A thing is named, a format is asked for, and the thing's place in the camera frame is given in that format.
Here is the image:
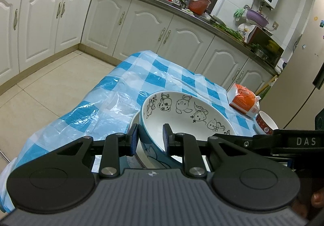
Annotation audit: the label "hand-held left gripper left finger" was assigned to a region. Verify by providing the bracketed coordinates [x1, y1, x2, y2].
[52, 123, 140, 178]

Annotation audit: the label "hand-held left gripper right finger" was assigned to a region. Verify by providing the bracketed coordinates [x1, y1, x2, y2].
[162, 123, 245, 178]

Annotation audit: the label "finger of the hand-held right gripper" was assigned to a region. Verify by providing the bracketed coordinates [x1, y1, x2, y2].
[212, 131, 274, 156]

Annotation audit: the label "cartoon print bowl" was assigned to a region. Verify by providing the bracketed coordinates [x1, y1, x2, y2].
[139, 90, 238, 168]

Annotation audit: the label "white plate grey floral print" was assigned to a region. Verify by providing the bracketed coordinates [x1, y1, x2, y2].
[119, 155, 142, 169]

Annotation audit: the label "person's right hand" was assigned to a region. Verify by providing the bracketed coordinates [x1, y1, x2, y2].
[298, 183, 324, 219]

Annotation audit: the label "small red patterned bowl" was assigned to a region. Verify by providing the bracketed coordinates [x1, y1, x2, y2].
[254, 111, 279, 136]

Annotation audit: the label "orange food packet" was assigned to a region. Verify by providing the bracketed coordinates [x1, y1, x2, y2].
[226, 83, 261, 118]

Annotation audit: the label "blue checkered plastic tablecloth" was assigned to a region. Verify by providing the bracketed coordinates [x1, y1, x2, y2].
[0, 50, 279, 214]

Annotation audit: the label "grey refrigerator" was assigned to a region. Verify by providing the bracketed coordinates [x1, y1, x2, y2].
[261, 0, 324, 130]

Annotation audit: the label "steel bowl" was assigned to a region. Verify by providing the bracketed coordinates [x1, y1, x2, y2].
[253, 47, 269, 60]

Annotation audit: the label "red cardboard box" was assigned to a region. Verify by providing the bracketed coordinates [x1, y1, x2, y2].
[247, 26, 274, 44]

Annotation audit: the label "white plastic bag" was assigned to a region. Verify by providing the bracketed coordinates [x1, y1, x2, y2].
[237, 23, 256, 39]

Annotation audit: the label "green vegetables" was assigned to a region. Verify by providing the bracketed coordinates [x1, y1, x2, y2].
[210, 22, 245, 41]

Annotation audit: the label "purple basin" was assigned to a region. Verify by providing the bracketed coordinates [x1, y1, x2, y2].
[245, 8, 269, 27]

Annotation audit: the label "green rubber gloves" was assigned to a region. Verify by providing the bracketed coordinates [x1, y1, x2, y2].
[233, 8, 246, 22]

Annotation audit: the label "orange plastic basket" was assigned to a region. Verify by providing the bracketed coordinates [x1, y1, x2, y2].
[189, 0, 212, 16]

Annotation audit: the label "white base cabinets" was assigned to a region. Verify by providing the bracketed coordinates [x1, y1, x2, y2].
[0, 0, 277, 90]

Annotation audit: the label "wooden broom handle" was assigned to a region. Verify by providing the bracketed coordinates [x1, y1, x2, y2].
[254, 75, 277, 96]

